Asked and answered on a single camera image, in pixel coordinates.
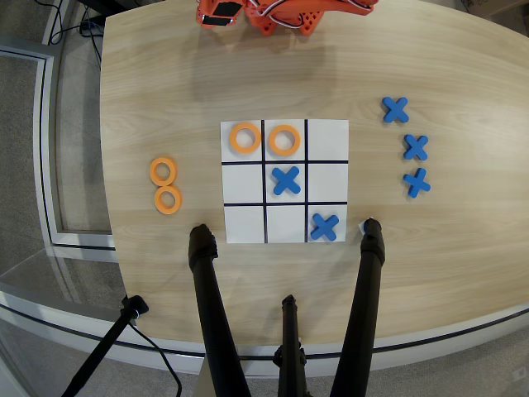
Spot orange gripper black servo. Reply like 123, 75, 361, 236
195, 0, 245, 28

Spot orange foam ring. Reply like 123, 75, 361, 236
149, 156, 179, 187
268, 124, 302, 157
154, 185, 183, 215
229, 122, 262, 155

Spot brown cardboard box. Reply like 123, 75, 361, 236
461, 0, 529, 18

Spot white tic-tac-toe grid paper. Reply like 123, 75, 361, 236
220, 118, 350, 244

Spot blue foam cross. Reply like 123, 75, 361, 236
383, 97, 410, 124
403, 134, 430, 162
309, 213, 341, 243
403, 167, 431, 199
271, 165, 302, 196

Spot short black tripod leg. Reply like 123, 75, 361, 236
272, 294, 309, 397

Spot thin black stand pole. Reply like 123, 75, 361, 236
60, 294, 150, 397

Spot black floor cables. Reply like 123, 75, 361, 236
43, 0, 104, 47

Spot grey metal floor frame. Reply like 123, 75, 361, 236
0, 36, 122, 262

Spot black stand cable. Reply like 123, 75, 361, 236
126, 321, 183, 397

